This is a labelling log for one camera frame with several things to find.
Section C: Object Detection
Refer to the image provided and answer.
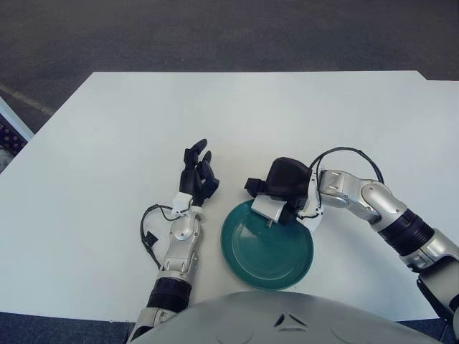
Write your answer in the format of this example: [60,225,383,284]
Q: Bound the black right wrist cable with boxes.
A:
[309,146,384,186]

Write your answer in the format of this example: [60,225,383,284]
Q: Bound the dark patterned mat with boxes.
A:
[0,113,28,173]

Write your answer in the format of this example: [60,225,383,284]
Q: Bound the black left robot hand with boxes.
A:
[179,138,221,208]

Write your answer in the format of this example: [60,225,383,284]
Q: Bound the white charger plug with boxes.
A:
[251,194,287,229]

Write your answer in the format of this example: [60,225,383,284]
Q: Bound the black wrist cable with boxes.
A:
[309,146,384,186]
[139,204,179,270]

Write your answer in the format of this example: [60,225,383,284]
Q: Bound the grey robot torso shell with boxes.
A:
[129,290,437,344]

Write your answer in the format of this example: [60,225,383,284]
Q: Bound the white frame bar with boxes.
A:
[0,96,35,141]

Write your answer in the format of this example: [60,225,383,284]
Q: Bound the teal ceramic plate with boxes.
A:
[219,199,316,292]

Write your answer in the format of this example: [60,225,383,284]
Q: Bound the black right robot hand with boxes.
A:
[244,156,313,226]

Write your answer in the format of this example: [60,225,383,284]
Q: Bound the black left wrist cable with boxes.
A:
[139,204,179,270]

